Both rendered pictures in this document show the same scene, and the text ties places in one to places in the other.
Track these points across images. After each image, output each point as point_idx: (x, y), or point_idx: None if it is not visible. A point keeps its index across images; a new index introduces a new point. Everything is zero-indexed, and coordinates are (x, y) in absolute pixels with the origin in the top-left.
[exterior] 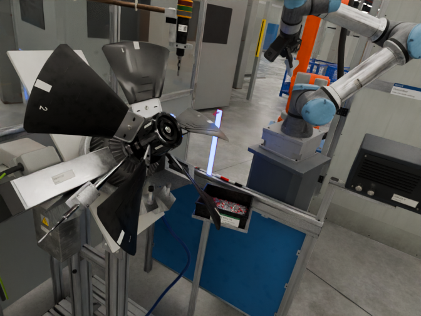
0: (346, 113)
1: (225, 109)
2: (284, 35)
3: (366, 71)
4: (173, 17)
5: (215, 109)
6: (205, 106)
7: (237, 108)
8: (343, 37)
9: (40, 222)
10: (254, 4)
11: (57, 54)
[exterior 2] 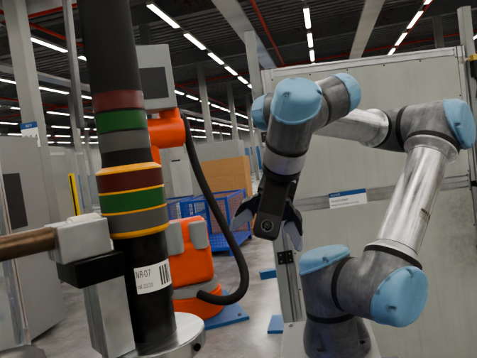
0: (292, 256)
1: (63, 325)
2: (284, 179)
3: (425, 191)
4: (105, 251)
5: (45, 334)
6: None
7: (81, 315)
8: (195, 163)
9: None
10: (45, 158)
11: None
